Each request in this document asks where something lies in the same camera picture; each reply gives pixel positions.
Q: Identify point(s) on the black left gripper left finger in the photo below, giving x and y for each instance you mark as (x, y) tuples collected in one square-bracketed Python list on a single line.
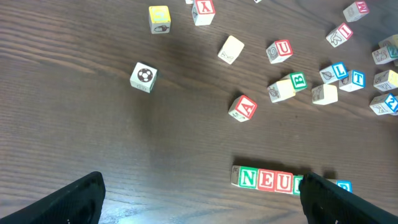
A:
[(79, 202)]

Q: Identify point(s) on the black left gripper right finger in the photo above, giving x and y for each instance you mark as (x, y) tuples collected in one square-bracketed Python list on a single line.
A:
[(325, 202)]

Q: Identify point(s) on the blue P wooden block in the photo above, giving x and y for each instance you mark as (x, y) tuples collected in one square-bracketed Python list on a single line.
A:
[(344, 184)]

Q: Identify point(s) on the red u wooden block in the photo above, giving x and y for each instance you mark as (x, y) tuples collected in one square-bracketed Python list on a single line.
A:
[(284, 182), (279, 51)]

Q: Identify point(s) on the red E wooden block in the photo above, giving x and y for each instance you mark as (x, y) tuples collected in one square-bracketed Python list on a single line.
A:
[(266, 180)]

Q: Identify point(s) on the green N wooden block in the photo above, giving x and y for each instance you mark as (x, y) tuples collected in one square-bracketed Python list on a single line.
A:
[(244, 177)]

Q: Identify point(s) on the yellow block mid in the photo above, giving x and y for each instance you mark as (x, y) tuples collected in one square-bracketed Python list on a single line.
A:
[(386, 80)]

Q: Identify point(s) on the green R wooden block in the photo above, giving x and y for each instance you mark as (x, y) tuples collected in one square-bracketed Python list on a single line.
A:
[(296, 181)]

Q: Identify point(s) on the yellow block centre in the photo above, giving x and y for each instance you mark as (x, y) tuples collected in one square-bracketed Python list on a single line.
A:
[(324, 94)]

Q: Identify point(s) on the blue 2 wooden block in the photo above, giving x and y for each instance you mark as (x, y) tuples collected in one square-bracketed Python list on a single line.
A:
[(384, 104)]

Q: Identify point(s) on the yellow block beside B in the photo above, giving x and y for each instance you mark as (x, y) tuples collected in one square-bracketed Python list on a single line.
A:
[(281, 90)]

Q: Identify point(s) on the red A wooden block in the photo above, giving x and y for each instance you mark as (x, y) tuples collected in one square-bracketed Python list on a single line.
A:
[(242, 108)]

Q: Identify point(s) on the green B wooden block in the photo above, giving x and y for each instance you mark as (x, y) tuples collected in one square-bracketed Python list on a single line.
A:
[(298, 80)]

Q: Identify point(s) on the blue T wooden block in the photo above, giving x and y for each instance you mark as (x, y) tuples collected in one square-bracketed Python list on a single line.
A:
[(354, 81)]

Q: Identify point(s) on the blue L wooden block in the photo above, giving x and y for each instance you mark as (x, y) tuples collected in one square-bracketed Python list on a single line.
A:
[(333, 73)]

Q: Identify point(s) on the white soccer ball block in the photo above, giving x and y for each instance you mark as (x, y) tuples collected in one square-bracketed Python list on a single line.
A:
[(143, 77)]

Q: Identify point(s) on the green Z wooden block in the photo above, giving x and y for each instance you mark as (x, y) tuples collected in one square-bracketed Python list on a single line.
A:
[(385, 55)]

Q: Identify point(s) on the red I wooden block upper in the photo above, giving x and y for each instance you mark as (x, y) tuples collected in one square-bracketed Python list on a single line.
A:
[(339, 35)]

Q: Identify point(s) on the yellow block top right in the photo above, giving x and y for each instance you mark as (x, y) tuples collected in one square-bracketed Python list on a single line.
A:
[(390, 41)]

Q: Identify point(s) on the yellow wooden block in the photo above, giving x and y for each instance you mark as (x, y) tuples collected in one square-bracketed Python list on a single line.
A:
[(231, 49), (159, 19)]

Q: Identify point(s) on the yellow wooden block left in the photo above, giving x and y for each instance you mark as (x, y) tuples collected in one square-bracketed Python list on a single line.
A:
[(159, 19)]

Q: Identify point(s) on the red Y wooden block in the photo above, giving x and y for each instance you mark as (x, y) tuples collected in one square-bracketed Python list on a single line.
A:
[(203, 12)]

